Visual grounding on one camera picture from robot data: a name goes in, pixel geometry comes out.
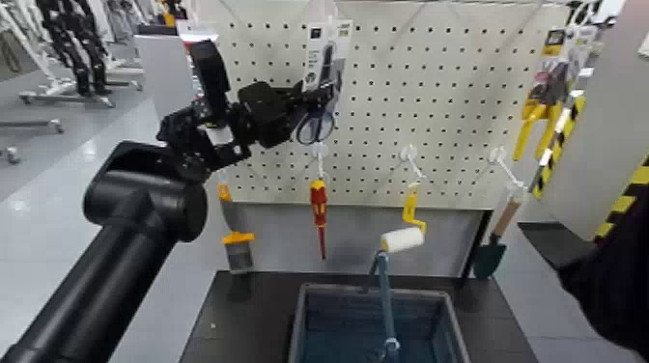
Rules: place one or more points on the black white hanging package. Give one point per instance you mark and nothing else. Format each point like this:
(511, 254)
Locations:
(585, 12)

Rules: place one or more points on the blue scissors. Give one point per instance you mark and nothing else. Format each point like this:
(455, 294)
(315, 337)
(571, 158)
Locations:
(329, 35)

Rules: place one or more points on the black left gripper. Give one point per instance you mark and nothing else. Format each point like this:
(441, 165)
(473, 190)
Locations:
(268, 114)

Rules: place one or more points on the grey panel with hazard stripes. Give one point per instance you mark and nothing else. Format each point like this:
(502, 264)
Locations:
(608, 126)

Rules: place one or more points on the black humanoid robot on stand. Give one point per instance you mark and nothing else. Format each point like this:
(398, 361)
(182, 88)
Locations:
(76, 45)

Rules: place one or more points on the white robot frame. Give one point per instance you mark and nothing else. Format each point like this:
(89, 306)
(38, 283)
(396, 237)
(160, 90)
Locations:
(25, 45)

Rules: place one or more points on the grey metal back panel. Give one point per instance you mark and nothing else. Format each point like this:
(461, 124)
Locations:
(355, 238)

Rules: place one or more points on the white perforated pegboard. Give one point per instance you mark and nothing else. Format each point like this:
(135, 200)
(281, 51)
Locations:
(431, 101)

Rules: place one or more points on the red yellow screwdriver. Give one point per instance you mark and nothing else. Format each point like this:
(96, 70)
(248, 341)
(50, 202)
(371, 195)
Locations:
(318, 203)

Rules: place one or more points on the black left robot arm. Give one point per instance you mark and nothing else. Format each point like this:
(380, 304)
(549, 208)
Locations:
(126, 233)

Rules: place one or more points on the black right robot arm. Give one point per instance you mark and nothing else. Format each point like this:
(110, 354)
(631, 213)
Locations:
(613, 289)

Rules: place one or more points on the yellow black striped level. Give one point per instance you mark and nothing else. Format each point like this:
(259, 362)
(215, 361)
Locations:
(555, 147)

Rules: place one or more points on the white pegboard hook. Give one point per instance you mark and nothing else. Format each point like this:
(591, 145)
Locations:
(320, 152)
(408, 153)
(498, 155)

